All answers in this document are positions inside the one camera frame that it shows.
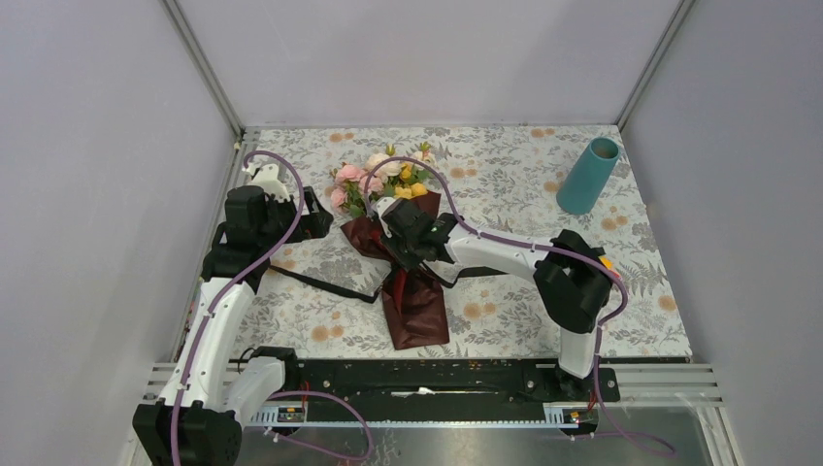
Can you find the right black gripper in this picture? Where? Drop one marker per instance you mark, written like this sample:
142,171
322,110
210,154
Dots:
407,263

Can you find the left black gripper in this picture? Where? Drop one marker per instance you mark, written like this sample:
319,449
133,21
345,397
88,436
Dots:
315,223

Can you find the black gold-lettered ribbon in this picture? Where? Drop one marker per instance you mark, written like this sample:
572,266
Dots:
471,272

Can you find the flower bouquet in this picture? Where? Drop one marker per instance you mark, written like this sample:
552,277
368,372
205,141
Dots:
412,301

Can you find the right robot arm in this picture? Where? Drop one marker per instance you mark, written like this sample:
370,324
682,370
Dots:
572,280

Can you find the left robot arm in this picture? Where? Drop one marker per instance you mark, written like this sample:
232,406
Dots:
199,417

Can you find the teal cylindrical vase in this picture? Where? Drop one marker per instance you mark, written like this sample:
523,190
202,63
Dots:
583,186

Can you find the floral patterned table mat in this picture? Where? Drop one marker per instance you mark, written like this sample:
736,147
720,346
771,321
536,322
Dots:
504,178

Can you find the colourful block stack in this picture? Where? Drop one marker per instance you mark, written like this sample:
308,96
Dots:
610,267

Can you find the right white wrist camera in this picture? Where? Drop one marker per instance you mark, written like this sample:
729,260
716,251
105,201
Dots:
382,206

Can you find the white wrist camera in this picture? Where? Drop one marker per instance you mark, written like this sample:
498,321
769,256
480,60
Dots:
382,206
267,176

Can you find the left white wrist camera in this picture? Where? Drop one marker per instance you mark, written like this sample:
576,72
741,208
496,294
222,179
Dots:
267,176

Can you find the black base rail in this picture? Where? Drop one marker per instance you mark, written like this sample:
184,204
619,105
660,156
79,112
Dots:
440,390

